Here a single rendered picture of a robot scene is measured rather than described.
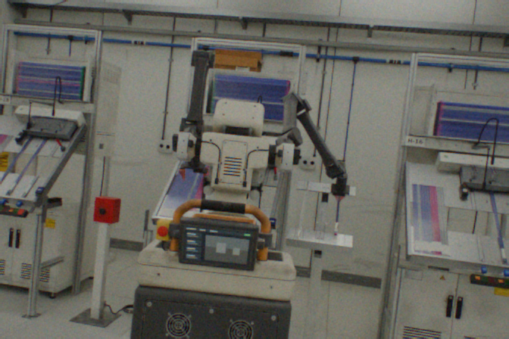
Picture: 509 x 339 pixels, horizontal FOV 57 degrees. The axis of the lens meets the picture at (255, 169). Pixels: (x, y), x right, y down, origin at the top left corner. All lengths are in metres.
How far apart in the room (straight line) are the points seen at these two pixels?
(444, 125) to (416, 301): 1.08
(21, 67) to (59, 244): 1.30
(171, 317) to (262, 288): 0.32
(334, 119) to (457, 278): 2.09
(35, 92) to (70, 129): 0.42
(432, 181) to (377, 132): 1.61
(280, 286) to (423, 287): 1.56
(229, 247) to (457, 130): 1.95
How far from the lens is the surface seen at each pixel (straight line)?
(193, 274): 1.62
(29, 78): 3.78
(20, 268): 3.69
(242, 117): 1.96
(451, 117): 3.13
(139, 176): 4.98
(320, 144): 2.45
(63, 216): 3.46
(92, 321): 3.24
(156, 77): 4.97
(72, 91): 3.58
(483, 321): 3.18
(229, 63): 3.54
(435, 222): 2.84
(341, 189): 2.57
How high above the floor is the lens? 1.19
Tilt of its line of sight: 3 degrees down
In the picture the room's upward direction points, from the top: 6 degrees clockwise
